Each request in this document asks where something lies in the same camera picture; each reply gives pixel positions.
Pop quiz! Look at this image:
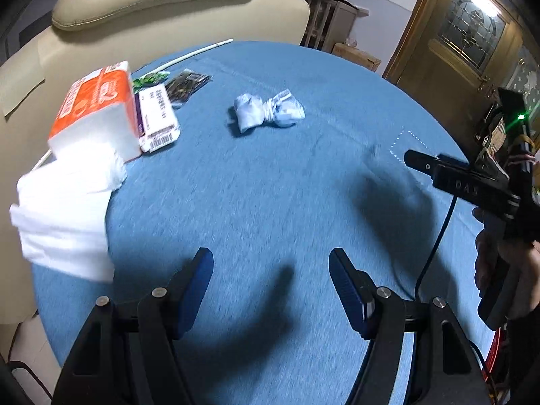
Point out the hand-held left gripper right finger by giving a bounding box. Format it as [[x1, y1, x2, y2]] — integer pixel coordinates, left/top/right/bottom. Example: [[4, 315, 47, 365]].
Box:
[[328, 248, 492, 405]]

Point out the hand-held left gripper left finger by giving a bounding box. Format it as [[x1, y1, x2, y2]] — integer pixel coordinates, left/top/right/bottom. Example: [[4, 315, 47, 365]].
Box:
[[51, 247, 214, 405]]

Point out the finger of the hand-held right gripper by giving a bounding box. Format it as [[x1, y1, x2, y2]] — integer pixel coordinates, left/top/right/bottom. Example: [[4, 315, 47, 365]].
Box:
[[404, 148, 443, 179]]

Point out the red plastic waste basket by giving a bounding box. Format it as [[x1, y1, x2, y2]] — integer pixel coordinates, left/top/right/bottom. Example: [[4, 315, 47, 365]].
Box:
[[488, 328, 505, 385]]

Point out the white knotted plastic bag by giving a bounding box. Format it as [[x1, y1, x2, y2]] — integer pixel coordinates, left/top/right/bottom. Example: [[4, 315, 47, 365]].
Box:
[[234, 88, 305, 136]]

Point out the person's right hand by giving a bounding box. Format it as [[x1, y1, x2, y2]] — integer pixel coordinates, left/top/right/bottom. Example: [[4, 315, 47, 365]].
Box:
[[472, 207, 540, 320]]

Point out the wooden glass double door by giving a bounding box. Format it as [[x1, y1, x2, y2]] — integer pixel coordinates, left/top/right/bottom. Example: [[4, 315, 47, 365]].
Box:
[[382, 0, 540, 106]]

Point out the blue tablecloth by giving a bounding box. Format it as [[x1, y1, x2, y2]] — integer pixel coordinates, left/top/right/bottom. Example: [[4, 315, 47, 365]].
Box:
[[31, 41, 496, 405]]

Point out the brown cardboard box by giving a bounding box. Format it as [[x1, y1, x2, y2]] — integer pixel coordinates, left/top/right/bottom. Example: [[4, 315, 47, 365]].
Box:
[[332, 42, 381, 72]]

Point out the white tissue paper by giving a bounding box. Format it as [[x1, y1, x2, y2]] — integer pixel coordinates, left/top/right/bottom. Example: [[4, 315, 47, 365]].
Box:
[[9, 141, 128, 283]]

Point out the purple and white packet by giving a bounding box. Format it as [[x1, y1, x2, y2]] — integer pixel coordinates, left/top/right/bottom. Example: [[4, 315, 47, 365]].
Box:
[[134, 84, 182, 153]]

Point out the wooden slatted cabinet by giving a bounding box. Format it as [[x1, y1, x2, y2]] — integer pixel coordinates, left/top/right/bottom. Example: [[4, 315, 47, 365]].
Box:
[[259, 0, 372, 53]]

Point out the dark snack packet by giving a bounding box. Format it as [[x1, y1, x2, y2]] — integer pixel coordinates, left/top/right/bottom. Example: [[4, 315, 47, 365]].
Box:
[[165, 69, 212, 108]]

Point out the green printed packet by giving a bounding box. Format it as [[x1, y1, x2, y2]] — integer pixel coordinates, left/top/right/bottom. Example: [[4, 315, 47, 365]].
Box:
[[132, 70, 169, 91]]

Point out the orange and white tissue pack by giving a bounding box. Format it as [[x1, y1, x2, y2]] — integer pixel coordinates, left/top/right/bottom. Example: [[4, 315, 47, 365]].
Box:
[[47, 61, 142, 163]]

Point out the thin white stick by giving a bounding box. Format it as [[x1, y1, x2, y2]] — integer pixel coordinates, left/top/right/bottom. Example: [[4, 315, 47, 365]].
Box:
[[36, 39, 234, 169]]

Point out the black cable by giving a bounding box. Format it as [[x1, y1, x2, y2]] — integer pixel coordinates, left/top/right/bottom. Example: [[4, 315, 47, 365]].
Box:
[[415, 196, 458, 302]]

